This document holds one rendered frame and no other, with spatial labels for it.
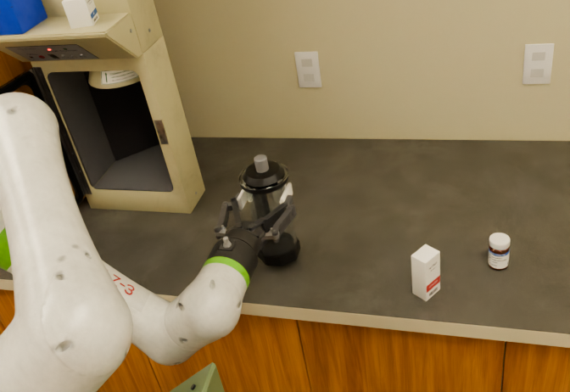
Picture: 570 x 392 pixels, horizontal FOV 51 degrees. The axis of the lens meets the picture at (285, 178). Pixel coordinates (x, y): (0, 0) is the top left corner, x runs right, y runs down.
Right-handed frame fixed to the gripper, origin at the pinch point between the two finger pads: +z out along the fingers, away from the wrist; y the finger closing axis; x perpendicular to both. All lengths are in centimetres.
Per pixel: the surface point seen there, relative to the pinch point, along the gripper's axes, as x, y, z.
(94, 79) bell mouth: -20, 48, 18
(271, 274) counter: 20.3, 0.9, -4.2
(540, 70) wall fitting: -1, -59, 59
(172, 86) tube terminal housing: -14.3, 30.3, 24.4
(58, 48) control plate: -32, 46, 7
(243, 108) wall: 10, 28, 59
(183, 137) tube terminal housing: -0.2, 30.3, 23.1
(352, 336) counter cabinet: 31.5, -18.3, -10.4
